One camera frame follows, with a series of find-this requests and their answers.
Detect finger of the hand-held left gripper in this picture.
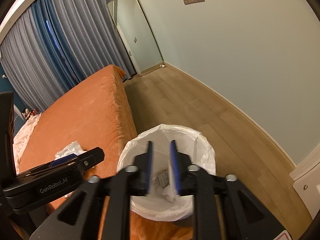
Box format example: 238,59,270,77
75,147,104,173
50,151,88,167

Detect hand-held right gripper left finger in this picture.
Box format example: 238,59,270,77
30,141,153,240

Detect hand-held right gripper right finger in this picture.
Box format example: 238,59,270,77
171,140,285,240

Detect white tissue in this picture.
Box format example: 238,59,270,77
162,164,182,203
55,141,87,158

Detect yellow bin with white bag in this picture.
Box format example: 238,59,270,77
116,124,217,222

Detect grey crumpled paper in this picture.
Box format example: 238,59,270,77
150,169,171,188

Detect pink white quilt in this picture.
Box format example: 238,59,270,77
12,112,42,167

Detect orange plush bed blanket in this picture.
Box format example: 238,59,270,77
19,64,195,240

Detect red and white bedside items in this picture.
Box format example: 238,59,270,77
22,108,40,121

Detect blue sheer curtain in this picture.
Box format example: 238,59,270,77
31,0,81,88

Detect gold framed standing mirror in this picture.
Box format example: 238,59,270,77
107,0,164,77

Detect grey pleated curtain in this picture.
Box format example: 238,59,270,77
0,0,137,112

